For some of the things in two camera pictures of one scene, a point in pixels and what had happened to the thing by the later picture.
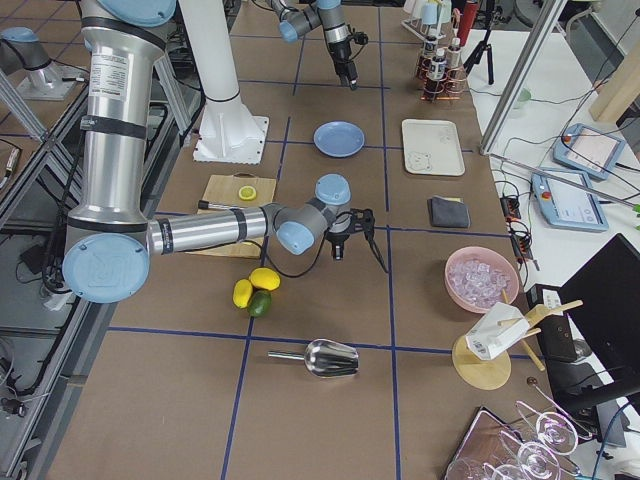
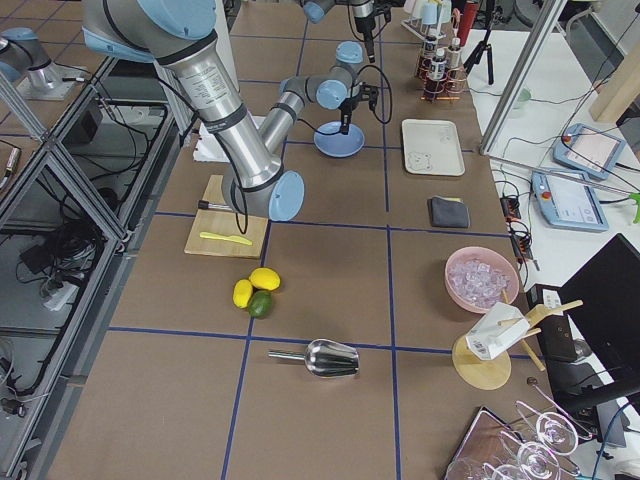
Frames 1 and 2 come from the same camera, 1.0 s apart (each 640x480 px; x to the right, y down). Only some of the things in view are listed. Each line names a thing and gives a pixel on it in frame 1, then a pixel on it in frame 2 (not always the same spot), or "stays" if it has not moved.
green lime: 260,303 stays
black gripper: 364,219 -> 368,92
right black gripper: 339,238 -> 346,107
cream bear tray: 431,147 stays
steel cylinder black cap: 205,204 stays
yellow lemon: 265,278 stays
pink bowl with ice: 476,277 stays
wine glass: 555,431 stays
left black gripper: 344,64 -> 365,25
